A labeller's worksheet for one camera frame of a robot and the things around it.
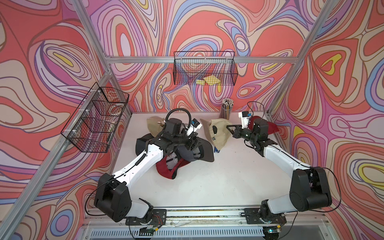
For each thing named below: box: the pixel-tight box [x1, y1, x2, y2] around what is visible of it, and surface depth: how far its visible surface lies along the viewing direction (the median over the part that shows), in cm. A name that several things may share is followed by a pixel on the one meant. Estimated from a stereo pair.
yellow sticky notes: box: [195, 75, 221, 85], surface depth 92 cm
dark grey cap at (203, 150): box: [177, 137, 215, 162], surface depth 97 cm
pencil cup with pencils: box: [219, 97, 234, 120], surface depth 104 cm
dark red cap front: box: [155, 151, 190, 180], surface depth 86 cm
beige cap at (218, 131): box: [200, 118, 232, 151], surface depth 89 cm
